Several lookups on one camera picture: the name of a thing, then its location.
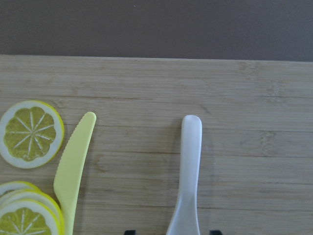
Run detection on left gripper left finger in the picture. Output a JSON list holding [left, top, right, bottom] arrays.
[[123, 230, 136, 235]]

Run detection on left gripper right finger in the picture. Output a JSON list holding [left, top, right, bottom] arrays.
[[209, 230, 222, 235]]

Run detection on bamboo cutting board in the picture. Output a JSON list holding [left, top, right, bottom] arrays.
[[0, 55, 313, 235]]

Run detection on yellow plastic knife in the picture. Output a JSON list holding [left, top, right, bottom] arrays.
[[53, 112, 96, 235]]

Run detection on top stacked lemon slice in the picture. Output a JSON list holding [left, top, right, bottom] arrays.
[[0, 199, 64, 235]]

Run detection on middle stacked lemon slice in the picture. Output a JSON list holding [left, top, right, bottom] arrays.
[[0, 189, 63, 221]]

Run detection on single lemon slice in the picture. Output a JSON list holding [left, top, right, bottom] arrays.
[[0, 100, 65, 169]]

